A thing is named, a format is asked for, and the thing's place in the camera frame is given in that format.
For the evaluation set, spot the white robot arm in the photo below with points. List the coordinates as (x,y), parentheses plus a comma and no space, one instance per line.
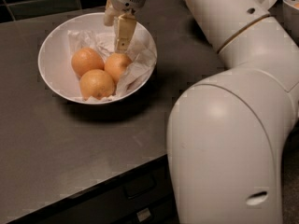
(226,133)

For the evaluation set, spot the white bowl at right edge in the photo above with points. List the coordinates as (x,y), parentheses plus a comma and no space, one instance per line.
(291,18)

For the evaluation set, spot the large white bowl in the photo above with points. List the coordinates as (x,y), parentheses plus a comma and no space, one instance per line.
(54,62)

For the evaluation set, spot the orange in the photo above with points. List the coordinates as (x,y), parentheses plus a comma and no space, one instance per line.
(96,83)
(86,59)
(116,64)

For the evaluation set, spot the dark upper drawer front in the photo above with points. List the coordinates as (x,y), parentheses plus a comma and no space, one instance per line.
(115,200)

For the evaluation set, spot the white paper in large bowl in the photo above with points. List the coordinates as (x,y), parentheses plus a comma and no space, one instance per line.
(142,51)

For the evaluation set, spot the dark drawer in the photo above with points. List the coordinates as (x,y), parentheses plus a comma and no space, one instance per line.
(115,200)
(162,212)

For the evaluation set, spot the dark lower drawer front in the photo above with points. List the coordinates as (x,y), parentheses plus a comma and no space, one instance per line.
(162,212)

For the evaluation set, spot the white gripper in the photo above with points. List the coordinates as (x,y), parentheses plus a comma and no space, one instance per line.
(126,21)

